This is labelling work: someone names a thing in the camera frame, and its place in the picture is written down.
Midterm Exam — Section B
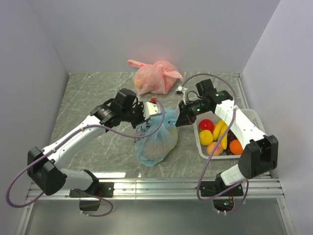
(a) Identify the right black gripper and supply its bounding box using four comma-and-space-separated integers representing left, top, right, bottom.
176, 98, 211, 127

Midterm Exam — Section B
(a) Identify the blue plastic bag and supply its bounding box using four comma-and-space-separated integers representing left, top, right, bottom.
134, 108, 179, 166

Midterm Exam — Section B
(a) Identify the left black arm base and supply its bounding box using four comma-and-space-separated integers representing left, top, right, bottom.
69, 182, 114, 215

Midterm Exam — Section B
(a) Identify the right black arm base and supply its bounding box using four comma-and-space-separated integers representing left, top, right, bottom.
200, 179, 244, 214

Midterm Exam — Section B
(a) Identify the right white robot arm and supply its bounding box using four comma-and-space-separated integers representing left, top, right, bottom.
176, 79, 278, 196

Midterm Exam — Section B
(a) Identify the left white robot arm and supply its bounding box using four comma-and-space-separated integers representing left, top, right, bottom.
27, 88, 158, 197

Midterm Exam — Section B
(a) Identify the red fake apple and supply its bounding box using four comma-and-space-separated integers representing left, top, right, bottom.
198, 118, 215, 133

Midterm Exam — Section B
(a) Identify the yellow fake orange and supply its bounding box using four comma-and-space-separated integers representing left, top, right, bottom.
199, 130, 214, 146

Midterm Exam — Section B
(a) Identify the fake peach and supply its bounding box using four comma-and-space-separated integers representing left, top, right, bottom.
206, 141, 224, 157

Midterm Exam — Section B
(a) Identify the pink tied plastic bag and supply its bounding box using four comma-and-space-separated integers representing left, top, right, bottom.
127, 60, 183, 95

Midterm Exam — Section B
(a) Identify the dark fake grape bunch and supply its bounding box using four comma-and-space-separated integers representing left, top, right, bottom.
225, 130, 236, 155

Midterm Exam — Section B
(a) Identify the white plastic basket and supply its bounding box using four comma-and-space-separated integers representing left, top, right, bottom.
193, 109, 266, 160

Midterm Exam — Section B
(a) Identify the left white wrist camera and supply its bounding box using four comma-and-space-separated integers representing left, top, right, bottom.
143, 102, 162, 120

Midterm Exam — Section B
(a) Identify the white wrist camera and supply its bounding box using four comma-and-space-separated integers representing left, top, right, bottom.
143, 102, 162, 120
176, 86, 188, 104

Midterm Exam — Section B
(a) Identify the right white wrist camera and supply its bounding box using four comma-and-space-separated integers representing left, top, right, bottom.
176, 86, 188, 104

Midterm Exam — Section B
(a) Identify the aluminium rail frame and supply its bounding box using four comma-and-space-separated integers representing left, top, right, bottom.
14, 72, 296, 235

